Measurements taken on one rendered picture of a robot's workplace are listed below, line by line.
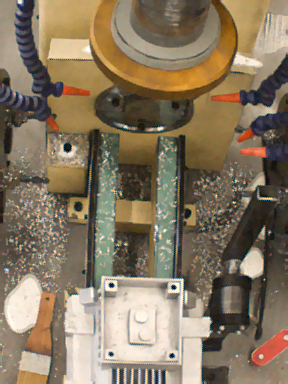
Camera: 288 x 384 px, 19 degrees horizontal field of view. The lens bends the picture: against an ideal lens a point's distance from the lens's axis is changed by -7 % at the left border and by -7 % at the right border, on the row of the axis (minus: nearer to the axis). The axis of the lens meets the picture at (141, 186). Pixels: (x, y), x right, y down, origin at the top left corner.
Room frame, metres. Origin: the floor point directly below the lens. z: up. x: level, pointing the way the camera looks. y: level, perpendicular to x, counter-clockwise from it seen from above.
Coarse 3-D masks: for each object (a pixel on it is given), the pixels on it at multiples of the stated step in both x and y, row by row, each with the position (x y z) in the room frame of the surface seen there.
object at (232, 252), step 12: (264, 192) 0.42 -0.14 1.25; (276, 192) 0.43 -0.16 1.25; (252, 204) 0.42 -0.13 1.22; (264, 204) 0.41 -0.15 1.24; (276, 204) 0.42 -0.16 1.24; (252, 216) 0.41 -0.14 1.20; (264, 216) 0.42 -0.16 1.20; (240, 228) 0.42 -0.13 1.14; (252, 228) 0.42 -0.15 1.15; (240, 240) 0.41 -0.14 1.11; (252, 240) 0.42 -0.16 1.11; (228, 252) 0.41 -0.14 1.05; (240, 252) 0.42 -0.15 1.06; (240, 264) 0.42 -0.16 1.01
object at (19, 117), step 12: (0, 72) 0.58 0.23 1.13; (0, 108) 0.52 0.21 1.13; (12, 108) 0.55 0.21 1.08; (0, 120) 0.51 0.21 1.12; (12, 120) 0.54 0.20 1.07; (24, 120) 0.54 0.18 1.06; (0, 132) 0.50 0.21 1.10; (12, 132) 0.56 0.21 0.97; (0, 144) 0.49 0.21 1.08; (0, 156) 0.48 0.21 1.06; (0, 168) 0.46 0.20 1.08; (12, 168) 0.46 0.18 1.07; (0, 180) 0.44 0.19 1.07; (12, 180) 0.44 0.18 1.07; (0, 192) 0.45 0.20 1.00; (0, 204) 0.44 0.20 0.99; (0, 216) 0.43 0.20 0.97
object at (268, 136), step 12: (240, 132) 0.60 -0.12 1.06; (264, 132) 0.60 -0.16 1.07; (276, 132) 0.61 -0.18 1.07; (276, 144) 0.60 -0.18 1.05; (276, 168) 0.58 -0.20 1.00; (264, 180) 0.59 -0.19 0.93; (276, 180) 0.56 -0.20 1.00; (240, 192) 0.50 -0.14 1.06; (252, 192) 0.51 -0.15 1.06; (276, 216) 0.51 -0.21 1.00; (276, 228) 0.49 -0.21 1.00; (276, 240) 0.47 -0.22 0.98
